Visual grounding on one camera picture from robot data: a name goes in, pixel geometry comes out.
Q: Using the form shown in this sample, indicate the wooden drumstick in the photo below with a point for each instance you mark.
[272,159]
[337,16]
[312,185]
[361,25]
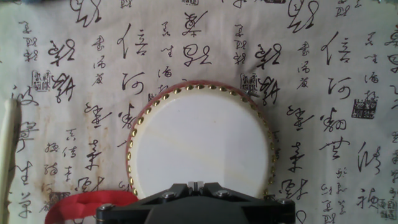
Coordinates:
[7,140]

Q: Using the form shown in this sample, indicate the red drum with white head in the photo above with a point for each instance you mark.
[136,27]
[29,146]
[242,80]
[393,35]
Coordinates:
[202,140]

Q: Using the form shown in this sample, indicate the calligraphy print tablecloth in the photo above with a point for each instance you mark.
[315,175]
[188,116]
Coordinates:
[62,130]

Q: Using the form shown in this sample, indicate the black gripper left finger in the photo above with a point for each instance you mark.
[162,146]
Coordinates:
[118,214]

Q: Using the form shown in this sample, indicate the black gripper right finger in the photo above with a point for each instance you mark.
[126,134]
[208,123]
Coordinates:
[273,214]

